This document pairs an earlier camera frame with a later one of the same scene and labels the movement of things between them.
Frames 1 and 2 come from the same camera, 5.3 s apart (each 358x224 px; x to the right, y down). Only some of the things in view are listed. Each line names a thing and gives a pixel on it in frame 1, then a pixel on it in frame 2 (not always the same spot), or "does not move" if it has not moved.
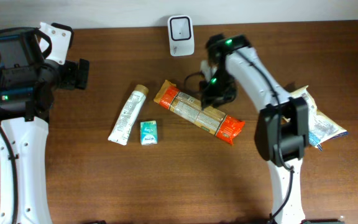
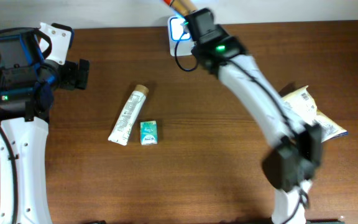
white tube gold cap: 121,130 does not move
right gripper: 217,94 → 201,20
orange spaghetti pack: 211,119 → 185,7
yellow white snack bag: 321,130 does not move
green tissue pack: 148,132 does not move
